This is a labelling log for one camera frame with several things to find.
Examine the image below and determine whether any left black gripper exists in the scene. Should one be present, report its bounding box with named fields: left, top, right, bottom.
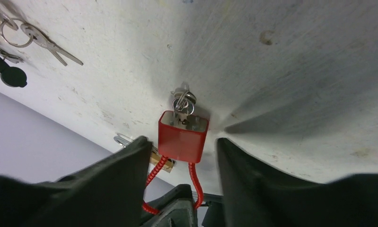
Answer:
left=140, top=184, right=223, bottom=227

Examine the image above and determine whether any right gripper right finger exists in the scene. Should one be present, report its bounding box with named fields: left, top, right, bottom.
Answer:
left=216, top=138, right=378, bottom=227

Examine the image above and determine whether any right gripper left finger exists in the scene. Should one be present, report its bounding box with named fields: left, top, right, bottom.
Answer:
left=0, top=136, right=152, bottom=227

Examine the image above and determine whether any red cable lock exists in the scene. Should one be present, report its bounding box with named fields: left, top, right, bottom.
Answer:
left=145, top=110, right=209, bottom=210

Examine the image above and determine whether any yellow black padlock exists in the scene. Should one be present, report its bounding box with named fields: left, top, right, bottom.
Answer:
left=0, top=57, right=27, bottom=87

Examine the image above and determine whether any brass padlock long shackle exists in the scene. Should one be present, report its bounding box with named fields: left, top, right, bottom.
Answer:
left=114, top=133, right=175, bottom=173

